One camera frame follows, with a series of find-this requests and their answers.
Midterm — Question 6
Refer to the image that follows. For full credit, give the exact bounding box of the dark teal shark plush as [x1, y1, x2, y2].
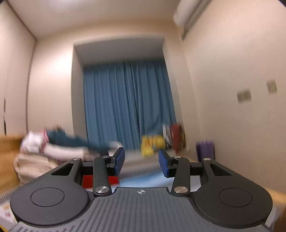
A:
[46, 128, 112, 152]

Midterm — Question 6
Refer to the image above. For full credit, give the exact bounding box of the yellow plush toy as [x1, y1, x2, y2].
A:
[153, 135, 166, 154]
[141, 134, 155, 158]

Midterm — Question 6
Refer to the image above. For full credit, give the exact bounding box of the light blue folded mat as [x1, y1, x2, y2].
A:
[118, 168, 203, 193]

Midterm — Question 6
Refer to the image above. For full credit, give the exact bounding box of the red folded blanket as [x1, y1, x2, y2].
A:
[82, 175, 119, 186]

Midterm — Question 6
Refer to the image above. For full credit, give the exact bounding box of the white folded sheet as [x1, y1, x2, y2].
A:
[43, 144, 91, 161]

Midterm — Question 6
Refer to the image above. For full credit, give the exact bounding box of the pink and white folded cloth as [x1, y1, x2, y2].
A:
[20, 130, 49, 155]

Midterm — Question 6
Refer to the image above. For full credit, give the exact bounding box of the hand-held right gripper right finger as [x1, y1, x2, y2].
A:
[158, 149, 244, 196]

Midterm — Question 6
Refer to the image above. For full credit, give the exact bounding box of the blue curtain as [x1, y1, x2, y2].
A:
[83, 61, 177, 150]

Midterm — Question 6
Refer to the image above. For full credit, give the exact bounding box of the dark red plush toy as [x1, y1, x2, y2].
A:
[171, 123, 186, 154]

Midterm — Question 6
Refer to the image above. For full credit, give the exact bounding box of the wooden bed frame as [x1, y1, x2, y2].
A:
[0, 136, 286, 223]

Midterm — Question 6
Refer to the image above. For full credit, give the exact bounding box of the white rolled quilt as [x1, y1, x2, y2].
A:
[13, 153, 75, 186]

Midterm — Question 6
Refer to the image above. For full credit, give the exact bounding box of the white wardrobe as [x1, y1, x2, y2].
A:
[0, 4, 36, 137]

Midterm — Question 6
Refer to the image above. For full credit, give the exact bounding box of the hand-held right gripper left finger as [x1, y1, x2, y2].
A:
[42, 147, 125, 197]

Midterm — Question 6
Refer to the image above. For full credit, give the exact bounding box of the white air conditioner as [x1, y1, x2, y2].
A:
[173, 0, 220, 41]

